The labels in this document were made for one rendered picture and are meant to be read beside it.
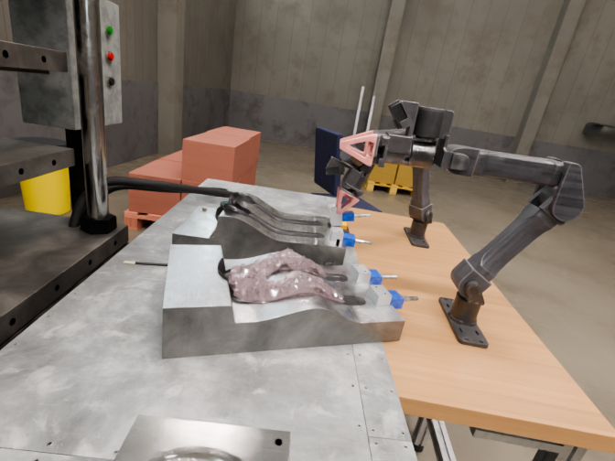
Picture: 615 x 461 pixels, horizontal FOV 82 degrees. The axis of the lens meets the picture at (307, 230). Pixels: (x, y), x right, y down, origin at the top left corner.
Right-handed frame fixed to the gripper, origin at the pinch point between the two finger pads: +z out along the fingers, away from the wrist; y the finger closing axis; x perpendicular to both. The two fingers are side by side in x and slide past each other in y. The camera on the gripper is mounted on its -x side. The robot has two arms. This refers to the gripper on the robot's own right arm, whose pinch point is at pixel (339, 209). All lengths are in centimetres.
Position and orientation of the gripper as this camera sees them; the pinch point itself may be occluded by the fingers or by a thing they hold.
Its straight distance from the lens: 118.7
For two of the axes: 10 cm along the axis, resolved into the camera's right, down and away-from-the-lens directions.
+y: 0.0, 2.4, -9.7
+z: -4.8, 8.5, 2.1
